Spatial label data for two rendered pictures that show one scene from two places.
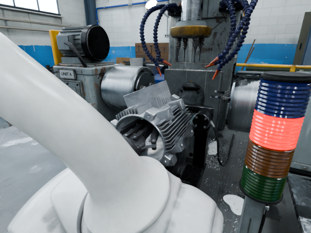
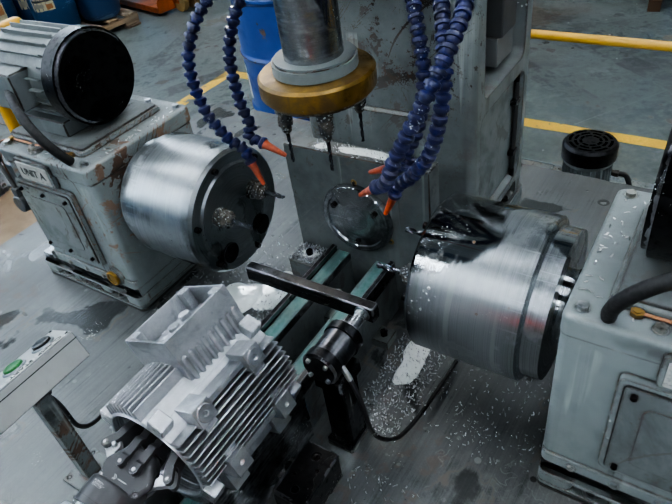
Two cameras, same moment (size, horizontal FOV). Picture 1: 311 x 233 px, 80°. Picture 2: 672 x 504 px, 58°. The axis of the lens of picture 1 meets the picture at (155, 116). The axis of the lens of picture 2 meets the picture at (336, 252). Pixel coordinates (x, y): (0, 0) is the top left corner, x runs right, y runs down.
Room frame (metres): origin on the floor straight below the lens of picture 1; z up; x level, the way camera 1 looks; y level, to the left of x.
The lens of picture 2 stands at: (0.03, -0.33, 1.69)
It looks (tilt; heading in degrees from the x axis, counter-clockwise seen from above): 39 degrees down; 12
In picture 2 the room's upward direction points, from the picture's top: 9 degrees counter-clockwise
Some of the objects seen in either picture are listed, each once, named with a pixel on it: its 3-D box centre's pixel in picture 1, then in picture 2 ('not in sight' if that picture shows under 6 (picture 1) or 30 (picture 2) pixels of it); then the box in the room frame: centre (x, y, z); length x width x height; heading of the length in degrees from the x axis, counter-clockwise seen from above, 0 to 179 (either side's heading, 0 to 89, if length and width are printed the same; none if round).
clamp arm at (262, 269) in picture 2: (182, 107); (308, 290); (0.75, -0.11, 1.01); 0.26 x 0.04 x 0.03; 64
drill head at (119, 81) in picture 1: (122, 88); (183, 195); (1.02, 0.18, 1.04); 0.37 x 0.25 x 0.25; 64
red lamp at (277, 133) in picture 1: (274, 126); not in sight; (0.25, -0.17, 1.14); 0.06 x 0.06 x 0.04
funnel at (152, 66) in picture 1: (154, 73); not in sight; (2.58, 0.01, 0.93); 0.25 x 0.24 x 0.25; 153
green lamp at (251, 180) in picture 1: (262, 178); not in sight; (0.25, -0.17, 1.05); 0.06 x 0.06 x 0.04
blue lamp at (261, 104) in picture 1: (282, 96); not in sight; (0.25, -0.17, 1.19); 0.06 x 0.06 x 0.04
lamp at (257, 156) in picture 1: (268, 153); not in sight; (0.25, -0.17, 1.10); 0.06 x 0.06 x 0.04
